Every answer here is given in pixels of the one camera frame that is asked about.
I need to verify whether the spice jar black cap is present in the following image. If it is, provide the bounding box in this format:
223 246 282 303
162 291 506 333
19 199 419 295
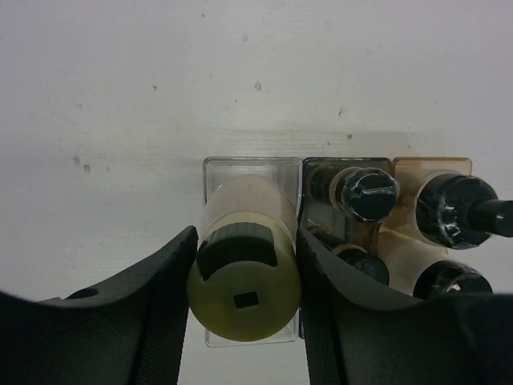
312 226 390 288
310 164 402 223

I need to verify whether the brown bottle black spout cap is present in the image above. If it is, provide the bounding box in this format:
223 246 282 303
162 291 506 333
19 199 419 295
415 172 512 249

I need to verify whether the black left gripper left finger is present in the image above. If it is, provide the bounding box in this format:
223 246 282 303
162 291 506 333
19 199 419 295
1 226 198 384

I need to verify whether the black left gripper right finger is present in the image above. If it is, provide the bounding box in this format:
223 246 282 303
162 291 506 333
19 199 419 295
296 228 512 384

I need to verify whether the clear plastic bin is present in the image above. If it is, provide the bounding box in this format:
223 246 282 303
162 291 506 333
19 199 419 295
203 157 302 347

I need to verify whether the bottle with yellow cap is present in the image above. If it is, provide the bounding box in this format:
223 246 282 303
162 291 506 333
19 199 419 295
187 175 301 342

